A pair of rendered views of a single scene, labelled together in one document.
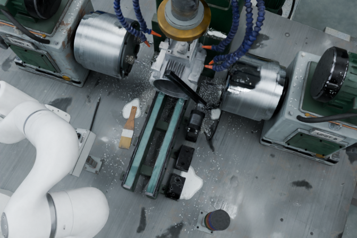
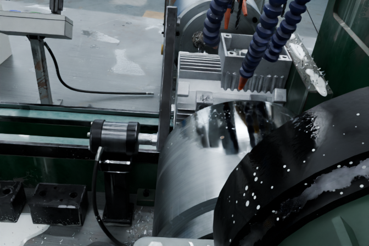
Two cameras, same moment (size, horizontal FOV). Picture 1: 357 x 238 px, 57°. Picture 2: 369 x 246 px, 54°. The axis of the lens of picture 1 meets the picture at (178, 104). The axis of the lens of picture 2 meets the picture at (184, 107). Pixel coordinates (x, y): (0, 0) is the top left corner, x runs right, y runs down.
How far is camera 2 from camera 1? 1.06 m
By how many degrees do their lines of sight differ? 51
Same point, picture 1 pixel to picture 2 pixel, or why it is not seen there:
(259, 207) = not seen: outside the picture
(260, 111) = (161, 217)
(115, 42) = not seen: outside the picture
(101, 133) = (98, 105)
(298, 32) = not seen: outside the picture
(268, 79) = not seen: hidden behind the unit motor
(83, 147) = (37, 19)
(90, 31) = not seen: outside the picture
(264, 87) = (228, 168)
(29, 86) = (146, 46)
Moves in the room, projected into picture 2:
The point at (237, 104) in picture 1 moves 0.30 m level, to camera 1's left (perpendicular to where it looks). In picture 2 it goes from (165, 161) to (133, 57)
